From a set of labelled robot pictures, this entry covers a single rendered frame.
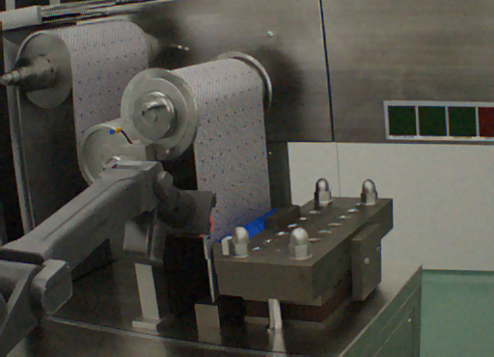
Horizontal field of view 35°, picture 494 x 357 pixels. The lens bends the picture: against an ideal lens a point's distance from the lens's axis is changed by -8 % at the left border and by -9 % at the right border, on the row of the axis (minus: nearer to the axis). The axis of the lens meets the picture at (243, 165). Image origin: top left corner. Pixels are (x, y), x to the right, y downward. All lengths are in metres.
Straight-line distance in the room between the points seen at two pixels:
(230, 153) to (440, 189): 2.66
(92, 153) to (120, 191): 0.41
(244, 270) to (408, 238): 2.87
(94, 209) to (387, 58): 0.72
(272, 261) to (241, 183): 0.23
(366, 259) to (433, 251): 2.71
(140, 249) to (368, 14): 0.63
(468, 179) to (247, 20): 2.48
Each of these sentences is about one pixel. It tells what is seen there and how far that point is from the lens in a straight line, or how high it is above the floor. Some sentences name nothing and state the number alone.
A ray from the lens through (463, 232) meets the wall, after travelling 4.03.
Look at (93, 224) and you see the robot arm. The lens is 0.97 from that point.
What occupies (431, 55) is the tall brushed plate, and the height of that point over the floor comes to 1.30.
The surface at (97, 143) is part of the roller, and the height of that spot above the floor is 1.20.
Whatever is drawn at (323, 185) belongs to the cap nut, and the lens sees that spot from 1.59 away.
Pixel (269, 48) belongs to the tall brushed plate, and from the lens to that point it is 1.60.
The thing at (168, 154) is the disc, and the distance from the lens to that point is 1.34.
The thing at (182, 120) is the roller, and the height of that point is 1.24.
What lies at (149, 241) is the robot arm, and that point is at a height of 1.10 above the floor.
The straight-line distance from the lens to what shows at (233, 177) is 1.42.
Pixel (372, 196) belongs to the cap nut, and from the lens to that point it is 1.55.
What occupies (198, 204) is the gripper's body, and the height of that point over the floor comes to 1.12.
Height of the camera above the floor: 1.42
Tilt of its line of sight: 11 degrees down
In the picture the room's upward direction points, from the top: 5 degrees counter-clockwise
